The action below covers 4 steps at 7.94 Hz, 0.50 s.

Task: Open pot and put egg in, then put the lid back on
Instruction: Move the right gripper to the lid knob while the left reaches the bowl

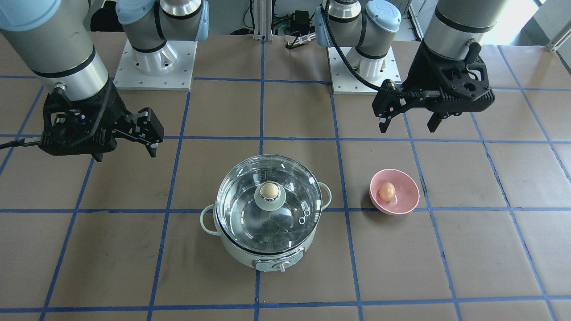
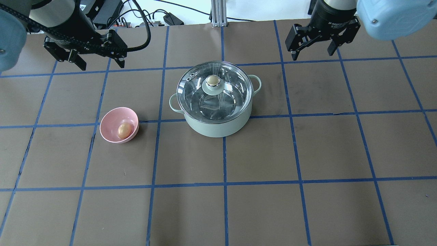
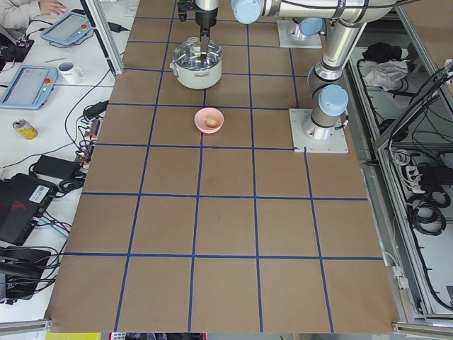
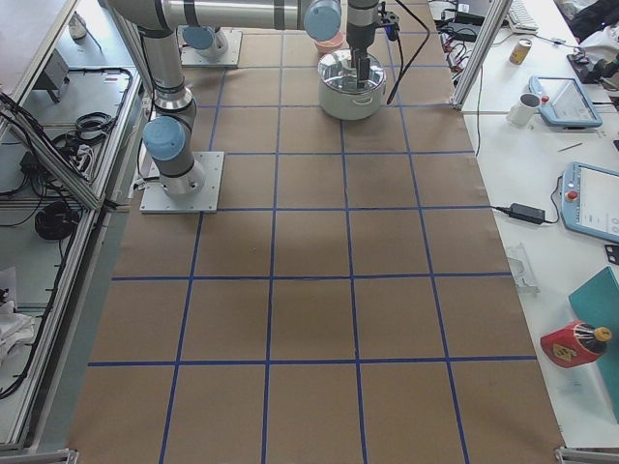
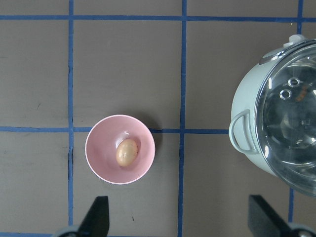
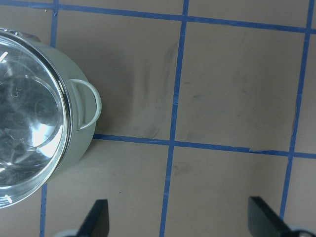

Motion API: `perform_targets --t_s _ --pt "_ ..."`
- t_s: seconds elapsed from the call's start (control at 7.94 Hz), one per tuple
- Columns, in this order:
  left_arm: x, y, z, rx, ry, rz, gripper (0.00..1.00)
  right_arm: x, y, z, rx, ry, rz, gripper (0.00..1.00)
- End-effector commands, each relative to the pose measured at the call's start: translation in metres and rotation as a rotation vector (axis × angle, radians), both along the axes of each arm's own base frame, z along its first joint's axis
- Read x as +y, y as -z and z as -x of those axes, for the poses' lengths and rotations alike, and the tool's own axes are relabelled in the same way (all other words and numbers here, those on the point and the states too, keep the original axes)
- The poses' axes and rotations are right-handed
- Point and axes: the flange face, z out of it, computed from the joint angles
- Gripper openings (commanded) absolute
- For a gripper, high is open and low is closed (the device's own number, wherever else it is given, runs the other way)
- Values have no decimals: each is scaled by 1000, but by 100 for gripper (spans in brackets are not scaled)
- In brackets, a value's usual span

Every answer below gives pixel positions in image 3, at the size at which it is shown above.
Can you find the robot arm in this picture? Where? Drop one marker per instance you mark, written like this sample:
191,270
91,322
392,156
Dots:
330,99
207,5

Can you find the yellow drink can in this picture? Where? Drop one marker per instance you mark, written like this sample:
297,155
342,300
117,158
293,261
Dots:
25,129

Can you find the blue teach pendant far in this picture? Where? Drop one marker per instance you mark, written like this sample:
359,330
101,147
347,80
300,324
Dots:
68,30

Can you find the pink bowl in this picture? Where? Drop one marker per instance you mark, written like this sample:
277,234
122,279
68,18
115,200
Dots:
205,113

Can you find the white electric cooking pot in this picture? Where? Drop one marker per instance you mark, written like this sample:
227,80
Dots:
197,80

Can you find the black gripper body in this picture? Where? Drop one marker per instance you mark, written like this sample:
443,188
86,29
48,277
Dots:
206,18

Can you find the black and white cloth pile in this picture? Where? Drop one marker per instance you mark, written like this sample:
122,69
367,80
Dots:
389,69

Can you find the aluminium frame post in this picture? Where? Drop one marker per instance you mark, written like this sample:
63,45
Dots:
103,34

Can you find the brown egg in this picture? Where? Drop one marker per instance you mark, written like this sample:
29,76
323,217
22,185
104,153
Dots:
211,122

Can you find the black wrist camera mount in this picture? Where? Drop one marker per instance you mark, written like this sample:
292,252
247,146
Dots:
185,6

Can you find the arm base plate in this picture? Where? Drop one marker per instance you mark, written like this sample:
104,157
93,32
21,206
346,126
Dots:
304,34
309,137

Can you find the blue teach pendant near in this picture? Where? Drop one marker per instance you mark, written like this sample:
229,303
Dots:
30,87

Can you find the black power adapter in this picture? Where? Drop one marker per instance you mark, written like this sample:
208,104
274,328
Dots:
56,168

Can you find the glass pot lid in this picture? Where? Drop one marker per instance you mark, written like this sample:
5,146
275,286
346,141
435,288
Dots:
189,55

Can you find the person forearm beige sleeve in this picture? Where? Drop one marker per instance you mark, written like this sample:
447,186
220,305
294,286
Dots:
18,14

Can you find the black laptop with red logo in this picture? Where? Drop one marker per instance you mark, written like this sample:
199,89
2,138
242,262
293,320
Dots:
24,199

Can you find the white mug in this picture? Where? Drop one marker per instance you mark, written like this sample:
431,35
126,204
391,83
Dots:
71,73

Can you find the blue teach pendant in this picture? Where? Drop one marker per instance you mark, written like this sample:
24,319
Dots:
68,30
30,87

